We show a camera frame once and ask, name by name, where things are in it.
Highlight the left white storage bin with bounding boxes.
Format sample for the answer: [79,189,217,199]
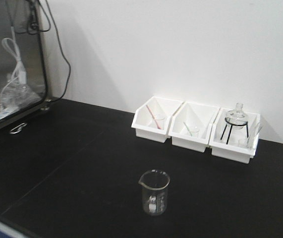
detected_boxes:
[131,96,183,143]

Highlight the white storage bin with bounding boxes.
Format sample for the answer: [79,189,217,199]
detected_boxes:
[131,96,183,143]
[169,102,220,152]
[209,108,261,164]

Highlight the small beaker in left bin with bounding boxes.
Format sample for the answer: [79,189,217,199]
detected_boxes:
[154,114,166,129]

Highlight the small beaker in bin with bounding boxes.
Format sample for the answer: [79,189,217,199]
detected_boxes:
[191,126,200,137]
[154,114,166,129]
[237,138,248,148]

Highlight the red stirring rod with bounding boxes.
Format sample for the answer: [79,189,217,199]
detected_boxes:
[146,105,162,129]

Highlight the middle white storage bin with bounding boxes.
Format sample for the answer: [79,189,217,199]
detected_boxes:
[169,102,220,152]

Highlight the small beaker in middle bin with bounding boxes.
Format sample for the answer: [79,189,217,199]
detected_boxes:
[191,126,200,137]

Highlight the glass beaker with markings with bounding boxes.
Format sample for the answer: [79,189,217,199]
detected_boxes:
[138,169,170,216]

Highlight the right white storage bin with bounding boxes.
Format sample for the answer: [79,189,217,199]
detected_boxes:
[209,108,261,164]

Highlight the glass flask bottle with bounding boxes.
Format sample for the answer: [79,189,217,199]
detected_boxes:
[225,103,248,126]

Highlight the small beaker in right bin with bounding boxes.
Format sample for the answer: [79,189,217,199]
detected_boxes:
[237,138,248,148]

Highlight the clear plastic bag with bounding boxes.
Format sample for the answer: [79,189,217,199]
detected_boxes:
[0,81,41,110]

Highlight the black wire tripod stand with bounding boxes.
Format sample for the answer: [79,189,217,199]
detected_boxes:
[220,118,250,144]

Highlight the metal ring handle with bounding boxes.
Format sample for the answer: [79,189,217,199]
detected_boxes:
[9,122,27,135]

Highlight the black cable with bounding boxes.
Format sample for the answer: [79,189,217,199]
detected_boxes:
[12,0,71,100]

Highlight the white cable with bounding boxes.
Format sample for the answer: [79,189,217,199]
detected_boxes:
[0,24,28,110]

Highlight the black framed glass enclosure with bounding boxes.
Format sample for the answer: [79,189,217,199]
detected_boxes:
[0,0,53,129]

